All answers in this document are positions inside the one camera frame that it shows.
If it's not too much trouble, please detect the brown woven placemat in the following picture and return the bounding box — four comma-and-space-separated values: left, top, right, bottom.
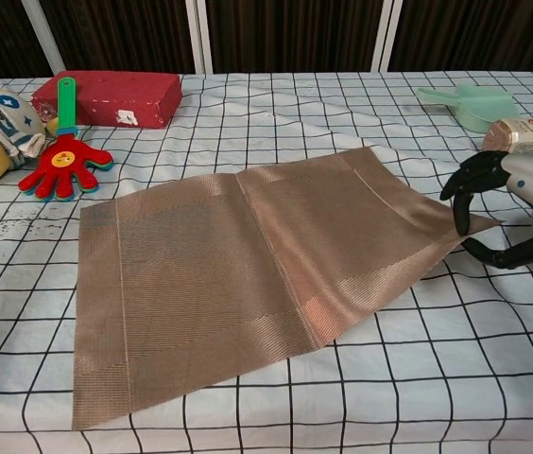
71, 146, 507, 418

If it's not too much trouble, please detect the beige drink bottle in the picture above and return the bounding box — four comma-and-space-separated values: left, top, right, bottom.
481, 116, 533, 156

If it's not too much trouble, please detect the mint green plastic dustpan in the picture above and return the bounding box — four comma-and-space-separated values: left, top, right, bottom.
415, 83, 521, 133

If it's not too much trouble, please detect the white black grid tablecloth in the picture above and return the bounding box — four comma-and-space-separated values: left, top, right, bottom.
0, 70, 533, 454

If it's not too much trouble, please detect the red brick block with sticker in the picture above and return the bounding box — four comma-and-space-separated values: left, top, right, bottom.
31, 70, 183, 130

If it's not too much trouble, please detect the white partition frame post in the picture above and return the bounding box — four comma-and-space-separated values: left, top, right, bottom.
185, 0, 215, 75
20, 0, 67, 77
369, 0, 404, 73

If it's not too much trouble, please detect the red hand clapper green handle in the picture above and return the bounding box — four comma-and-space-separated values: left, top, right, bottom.
16, 77, 114, 203

